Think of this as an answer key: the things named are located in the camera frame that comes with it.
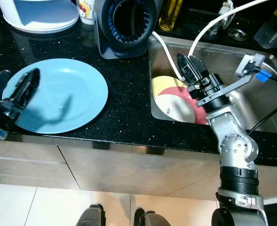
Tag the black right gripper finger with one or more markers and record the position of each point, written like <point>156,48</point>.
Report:
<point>186,70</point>
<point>198,71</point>

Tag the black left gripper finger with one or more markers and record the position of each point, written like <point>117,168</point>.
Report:
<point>25,84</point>
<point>31,92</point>

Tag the pink plate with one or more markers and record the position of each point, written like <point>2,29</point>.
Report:
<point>200,117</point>

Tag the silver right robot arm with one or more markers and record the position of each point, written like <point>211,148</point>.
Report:
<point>234,146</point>

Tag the stainless steel sink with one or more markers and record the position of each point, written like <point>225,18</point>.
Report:
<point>256,101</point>

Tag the beige drawer front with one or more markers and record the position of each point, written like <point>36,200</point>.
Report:
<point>20,148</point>
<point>25,174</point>

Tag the round metal counter cap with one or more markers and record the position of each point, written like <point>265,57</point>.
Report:
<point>237,34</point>

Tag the clear sponge holder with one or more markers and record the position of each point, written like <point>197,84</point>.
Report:
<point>274,33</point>

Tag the yellow oil bottle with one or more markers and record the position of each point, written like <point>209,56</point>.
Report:
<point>170,14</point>

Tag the metal faucet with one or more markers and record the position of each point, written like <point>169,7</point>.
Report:
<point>226,10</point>

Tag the white tiered round stand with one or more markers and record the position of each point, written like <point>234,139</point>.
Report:
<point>39,14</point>

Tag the white cartoon cat mug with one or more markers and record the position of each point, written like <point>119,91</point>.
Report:
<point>85,10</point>

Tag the beige cabinet door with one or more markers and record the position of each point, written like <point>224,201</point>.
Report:
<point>199,186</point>
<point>129,169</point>

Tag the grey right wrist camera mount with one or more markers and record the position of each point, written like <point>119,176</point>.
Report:
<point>245,65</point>

